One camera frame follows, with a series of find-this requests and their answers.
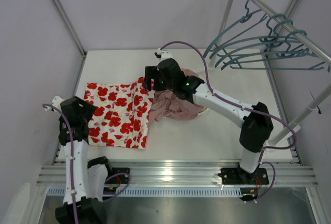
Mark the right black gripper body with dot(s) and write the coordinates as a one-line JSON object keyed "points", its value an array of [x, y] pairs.
{"points": [[150, 78]]}

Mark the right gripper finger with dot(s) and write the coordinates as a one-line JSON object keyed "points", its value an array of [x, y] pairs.
{"points": [[148, 84], [151, 73]]}

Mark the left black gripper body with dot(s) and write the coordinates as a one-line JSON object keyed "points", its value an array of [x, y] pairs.
{"points": [[78, 106]]}

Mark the red poppy print skirt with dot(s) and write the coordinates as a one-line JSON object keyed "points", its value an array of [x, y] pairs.
{"points": [[121, 118]]}

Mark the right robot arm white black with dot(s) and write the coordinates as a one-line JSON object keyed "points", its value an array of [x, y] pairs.
{"points": [[254, 121]]}

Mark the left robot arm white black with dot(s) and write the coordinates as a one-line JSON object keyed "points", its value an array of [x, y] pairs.
{"points": [[85, 178]]}

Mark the teal hanger far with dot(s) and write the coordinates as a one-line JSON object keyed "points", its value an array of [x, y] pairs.
{"points": [[238, 24]]}

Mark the teal hanger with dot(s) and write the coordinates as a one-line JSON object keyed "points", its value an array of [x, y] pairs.
{"points": [[272, 40], [235, 56], [238, 24], [306, 63]]}

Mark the teal hanger nearest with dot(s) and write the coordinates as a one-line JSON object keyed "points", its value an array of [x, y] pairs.
{"points": [[306, 63]]}

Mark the pink crumpled garment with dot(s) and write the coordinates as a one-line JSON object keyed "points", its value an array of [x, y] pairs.
{"points": [[158, 106]]}

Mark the white laundry basket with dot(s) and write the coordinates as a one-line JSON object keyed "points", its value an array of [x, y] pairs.
{"points": [[181, 110]]}

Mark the metal clothes rack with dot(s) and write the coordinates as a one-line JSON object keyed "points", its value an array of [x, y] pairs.
{"points": [[289, 128]]}

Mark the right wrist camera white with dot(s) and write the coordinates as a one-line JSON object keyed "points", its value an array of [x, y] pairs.
{"points": [[163, 54]]}

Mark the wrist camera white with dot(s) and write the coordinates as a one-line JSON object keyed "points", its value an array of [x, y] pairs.
{"points": [[56, 102], [163, 54]]}

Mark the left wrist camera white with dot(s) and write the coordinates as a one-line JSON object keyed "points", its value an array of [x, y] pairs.
{"points": [[56, 102]]}

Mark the right aluminium frame post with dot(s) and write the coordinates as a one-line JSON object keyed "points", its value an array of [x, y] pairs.
{"points": [[275, 89]]}

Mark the aluminium frame post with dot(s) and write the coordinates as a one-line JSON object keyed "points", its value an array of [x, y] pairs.
{"points": [[68, 26], [275, 89]]}

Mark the left aluminium frame post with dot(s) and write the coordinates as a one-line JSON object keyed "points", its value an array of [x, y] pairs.
{"points": [[68, 26]]}

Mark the white slotted cable duct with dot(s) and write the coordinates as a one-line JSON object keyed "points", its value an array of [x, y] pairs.
{"points": [[189, 192]]}

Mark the aluminium mounting rail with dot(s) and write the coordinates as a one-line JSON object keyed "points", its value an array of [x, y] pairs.
{"points": [[183, 173]]}

